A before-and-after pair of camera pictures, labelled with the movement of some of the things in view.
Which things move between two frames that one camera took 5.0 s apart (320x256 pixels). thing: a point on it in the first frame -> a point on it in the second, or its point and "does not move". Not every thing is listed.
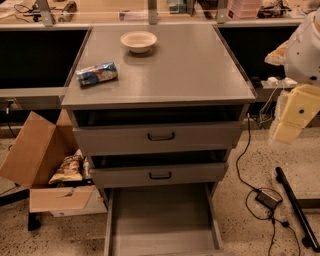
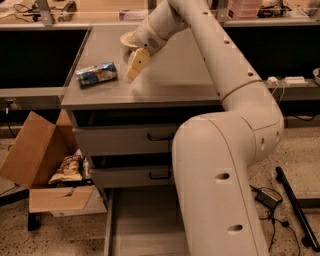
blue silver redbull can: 101,72 does not move
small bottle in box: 86,167 does not move
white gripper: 304,57 -> 145,37
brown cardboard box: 36,154 does not move
